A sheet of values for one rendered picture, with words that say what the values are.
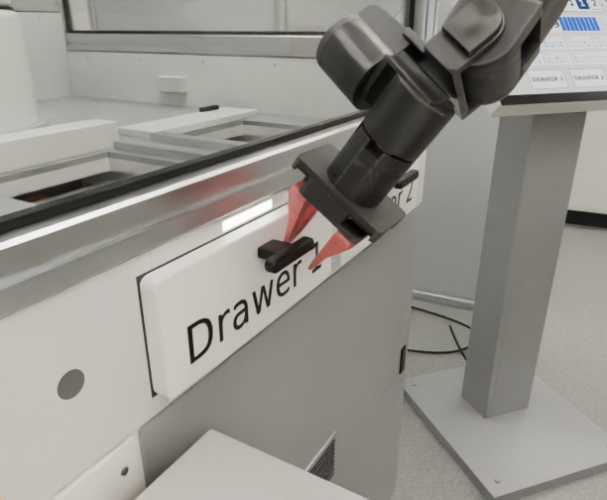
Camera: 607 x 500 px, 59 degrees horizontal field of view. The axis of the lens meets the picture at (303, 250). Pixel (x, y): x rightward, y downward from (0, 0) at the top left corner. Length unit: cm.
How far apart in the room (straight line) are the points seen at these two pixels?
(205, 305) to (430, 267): 192
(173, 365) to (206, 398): 10
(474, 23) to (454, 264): 193
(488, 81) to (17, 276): 36
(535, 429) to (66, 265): 153
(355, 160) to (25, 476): 33
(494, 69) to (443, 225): 184
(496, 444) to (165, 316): 133
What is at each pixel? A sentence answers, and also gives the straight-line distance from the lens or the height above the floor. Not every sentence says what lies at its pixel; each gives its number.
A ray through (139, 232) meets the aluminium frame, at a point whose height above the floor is 96.
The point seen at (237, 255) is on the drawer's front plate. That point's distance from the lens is 49.
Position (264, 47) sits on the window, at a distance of 56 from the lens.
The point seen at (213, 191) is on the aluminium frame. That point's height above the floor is 97.
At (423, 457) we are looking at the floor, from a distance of 163.
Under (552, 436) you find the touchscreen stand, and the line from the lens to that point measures 175.
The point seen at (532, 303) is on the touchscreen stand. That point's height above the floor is 41.
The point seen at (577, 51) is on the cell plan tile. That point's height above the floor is 106.
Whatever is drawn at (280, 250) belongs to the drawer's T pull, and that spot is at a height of 91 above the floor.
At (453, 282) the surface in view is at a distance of 235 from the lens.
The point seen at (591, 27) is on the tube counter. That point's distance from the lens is 146.
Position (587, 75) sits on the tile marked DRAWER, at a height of 101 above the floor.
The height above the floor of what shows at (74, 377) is 88.
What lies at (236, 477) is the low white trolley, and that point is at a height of 76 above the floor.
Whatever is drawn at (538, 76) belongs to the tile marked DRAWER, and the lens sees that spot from 127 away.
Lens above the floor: 111
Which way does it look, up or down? 23 degrees down
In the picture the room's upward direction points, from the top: straight up
